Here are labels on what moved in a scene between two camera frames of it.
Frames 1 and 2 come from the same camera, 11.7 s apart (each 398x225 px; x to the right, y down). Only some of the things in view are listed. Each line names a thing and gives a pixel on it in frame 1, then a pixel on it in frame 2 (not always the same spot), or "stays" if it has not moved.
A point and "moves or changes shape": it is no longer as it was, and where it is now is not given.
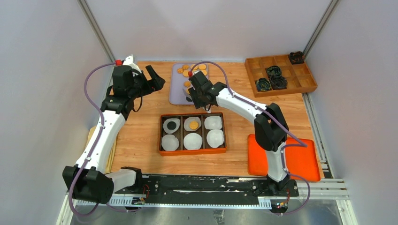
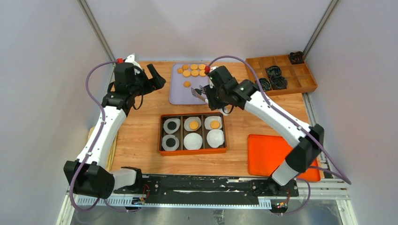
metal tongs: x=207 y=108 moves or changes shape
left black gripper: x=155 y=84 stays
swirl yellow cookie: x=187 y=84 stays
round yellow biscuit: x=194 y=125 stays
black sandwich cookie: x=172 y=125 stays
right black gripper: x=198 y=103 -> x=213 y=105
